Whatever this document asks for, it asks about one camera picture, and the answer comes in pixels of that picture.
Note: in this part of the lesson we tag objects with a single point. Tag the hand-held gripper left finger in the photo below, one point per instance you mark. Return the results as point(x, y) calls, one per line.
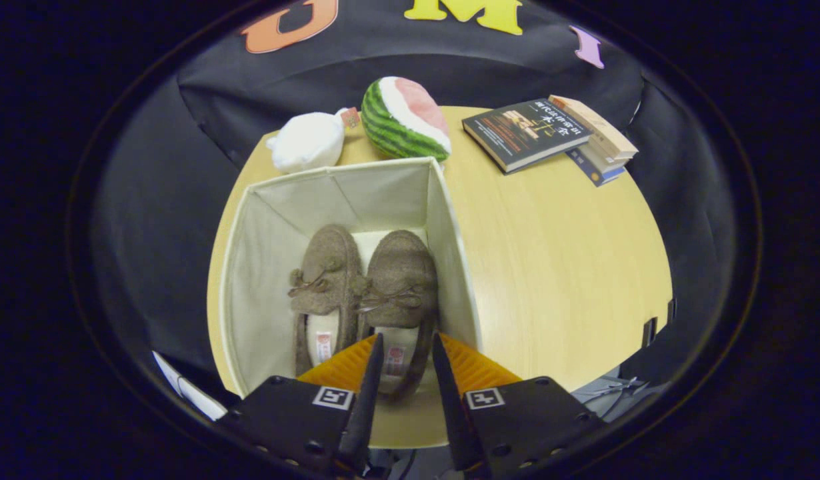
point(366, 406)

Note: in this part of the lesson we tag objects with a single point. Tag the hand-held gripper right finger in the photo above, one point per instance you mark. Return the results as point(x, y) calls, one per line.
point(453, 413)

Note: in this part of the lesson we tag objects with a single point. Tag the brown fuzzy slipper shoe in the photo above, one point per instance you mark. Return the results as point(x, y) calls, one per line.
point(326, 266)
point(400, 273)

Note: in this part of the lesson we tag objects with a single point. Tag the cream fabric storage box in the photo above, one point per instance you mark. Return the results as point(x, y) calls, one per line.
point(270, 266)

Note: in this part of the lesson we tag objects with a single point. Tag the white plush toy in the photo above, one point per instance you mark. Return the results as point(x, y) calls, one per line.
point(306, 143)

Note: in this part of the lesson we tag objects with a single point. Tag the blue book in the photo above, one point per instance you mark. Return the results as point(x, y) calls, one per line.
point(591, 173)

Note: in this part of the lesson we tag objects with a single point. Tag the watermelon slice plush toy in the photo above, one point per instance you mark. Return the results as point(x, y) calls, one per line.
point(390, 126)

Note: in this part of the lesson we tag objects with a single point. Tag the black cover book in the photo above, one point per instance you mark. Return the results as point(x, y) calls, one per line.
point(523, 133)

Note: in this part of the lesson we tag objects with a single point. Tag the grey book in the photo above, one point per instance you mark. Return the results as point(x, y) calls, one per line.
point(604, 163)

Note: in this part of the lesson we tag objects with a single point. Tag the beige cover book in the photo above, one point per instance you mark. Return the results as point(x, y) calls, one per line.
point(600, 130)

